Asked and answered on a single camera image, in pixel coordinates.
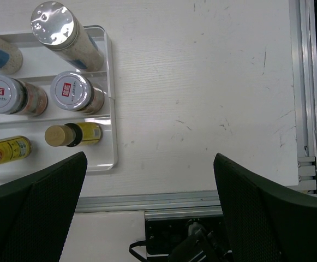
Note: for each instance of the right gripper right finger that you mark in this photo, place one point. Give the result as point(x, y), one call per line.
point(264, 220)

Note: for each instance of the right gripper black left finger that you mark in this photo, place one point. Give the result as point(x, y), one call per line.
point(36, 211)

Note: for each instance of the yellow small bottle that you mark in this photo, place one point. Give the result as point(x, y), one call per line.
point(73, 134)
point(14, 148)

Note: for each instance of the red cap jar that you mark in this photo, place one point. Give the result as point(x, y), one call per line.
point(74, 92)
point(21, 98)

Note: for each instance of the blue label shaker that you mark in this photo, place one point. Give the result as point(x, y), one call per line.
point(11, 58)
point(57, 28)

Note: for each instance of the white divided tray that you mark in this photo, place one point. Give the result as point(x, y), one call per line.
point(39, 68)

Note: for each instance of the aluminium front rail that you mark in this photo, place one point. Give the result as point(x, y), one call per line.
point(156, 206)

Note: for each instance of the aluminium rail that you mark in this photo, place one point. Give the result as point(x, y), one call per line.
point(304, 63)
point(156, 206)

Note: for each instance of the aluminium right side rail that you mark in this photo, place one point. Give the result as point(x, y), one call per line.
point(304, 63)

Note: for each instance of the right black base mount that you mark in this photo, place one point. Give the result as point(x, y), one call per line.
point(184, 239)

